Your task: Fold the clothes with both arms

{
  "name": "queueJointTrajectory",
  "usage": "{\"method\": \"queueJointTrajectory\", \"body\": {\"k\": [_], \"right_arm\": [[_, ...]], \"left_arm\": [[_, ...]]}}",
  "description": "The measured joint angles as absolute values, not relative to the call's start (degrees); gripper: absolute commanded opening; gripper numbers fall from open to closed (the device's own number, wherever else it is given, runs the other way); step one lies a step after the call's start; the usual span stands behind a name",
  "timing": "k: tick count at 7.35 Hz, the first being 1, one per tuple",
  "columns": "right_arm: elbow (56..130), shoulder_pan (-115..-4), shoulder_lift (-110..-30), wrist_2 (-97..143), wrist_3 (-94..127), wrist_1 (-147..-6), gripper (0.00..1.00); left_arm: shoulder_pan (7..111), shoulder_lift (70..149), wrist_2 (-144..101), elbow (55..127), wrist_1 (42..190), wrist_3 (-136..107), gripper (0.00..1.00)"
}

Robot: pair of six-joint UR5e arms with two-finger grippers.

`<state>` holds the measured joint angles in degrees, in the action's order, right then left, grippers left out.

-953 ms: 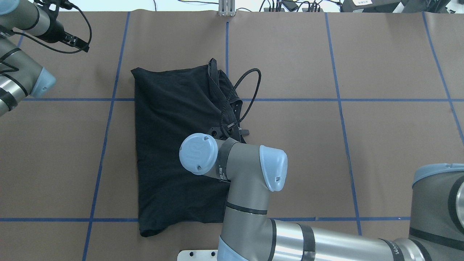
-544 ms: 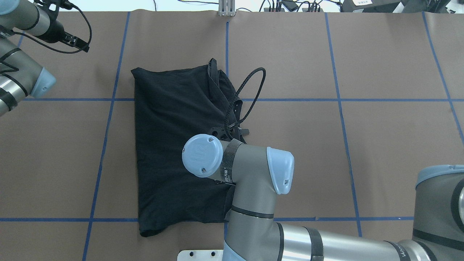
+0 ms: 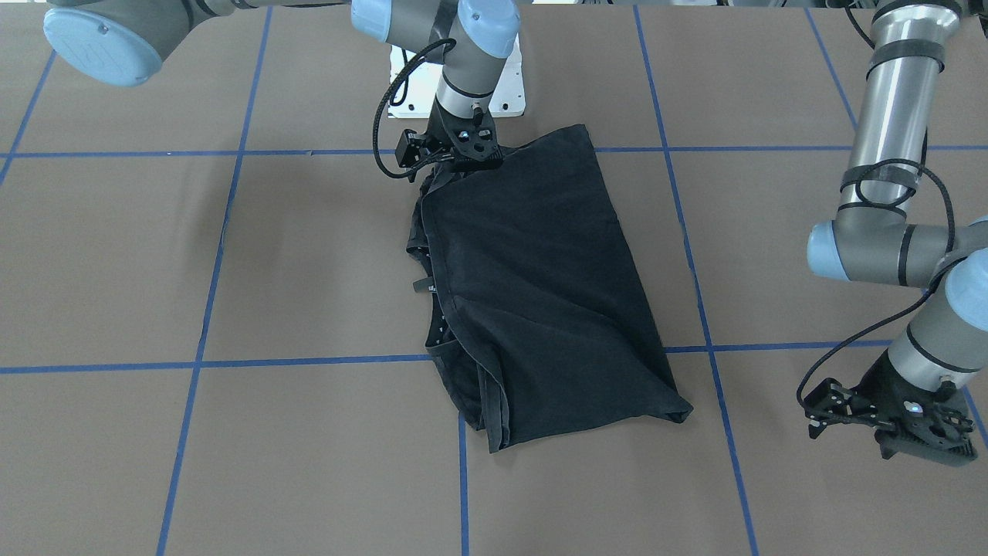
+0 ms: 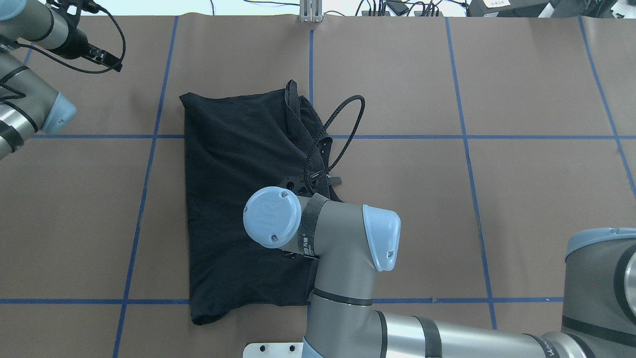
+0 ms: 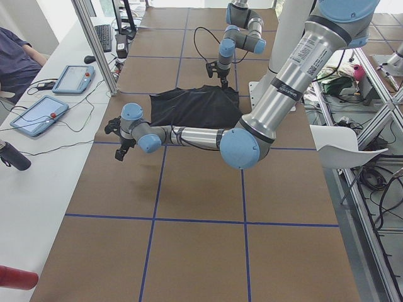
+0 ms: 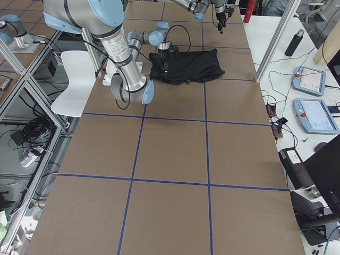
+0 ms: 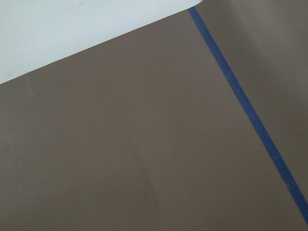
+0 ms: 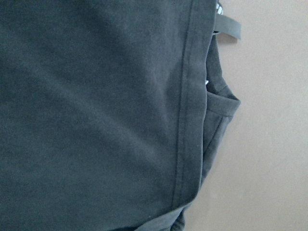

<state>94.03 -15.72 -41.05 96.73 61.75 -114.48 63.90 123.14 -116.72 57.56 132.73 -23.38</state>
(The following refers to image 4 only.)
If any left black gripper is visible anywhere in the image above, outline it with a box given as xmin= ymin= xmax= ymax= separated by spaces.
xmin=50 ymin=0 xmax=122 ymax=72

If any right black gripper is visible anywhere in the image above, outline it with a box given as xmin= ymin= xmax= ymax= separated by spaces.
xmin=279 ymin=172 xmax=342 ymax=202

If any black t-shirt with logo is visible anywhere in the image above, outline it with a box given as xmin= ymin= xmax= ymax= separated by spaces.
xmin=180 ymin=80 xmax=332 ymax=326

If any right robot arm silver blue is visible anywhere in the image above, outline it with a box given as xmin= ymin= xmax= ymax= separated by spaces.
xmin=242 ymin=186 xmax=636 ymax=358

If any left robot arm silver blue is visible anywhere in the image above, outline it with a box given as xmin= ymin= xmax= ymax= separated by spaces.
xmin=0 ymin=0 xmax=124 ymax=158

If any brown paper table mat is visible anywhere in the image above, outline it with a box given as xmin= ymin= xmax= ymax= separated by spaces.
xmin=1 ymin=13 xmax=635 ymax=358

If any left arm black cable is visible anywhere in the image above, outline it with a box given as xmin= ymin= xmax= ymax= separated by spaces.
xmin=0 ymin=0 xmax=127 ymax=100

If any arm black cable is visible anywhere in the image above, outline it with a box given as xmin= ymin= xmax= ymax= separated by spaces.
xmin=0 ymin=0 xmax=127 ymax=100
xmin=302 ymin=94 xmax=366 ymax=194

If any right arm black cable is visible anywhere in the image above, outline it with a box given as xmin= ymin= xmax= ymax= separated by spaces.
xmin=302 ymin=94 xmax=366 ymax=194

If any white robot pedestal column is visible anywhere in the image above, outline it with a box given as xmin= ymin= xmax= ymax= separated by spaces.
xmin=242 ymin=342 xmax=304 ymax=358

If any aluminium frame post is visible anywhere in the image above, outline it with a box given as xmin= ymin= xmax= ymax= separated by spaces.
xmin=299 ymin=0 xmax=324 ymax=23

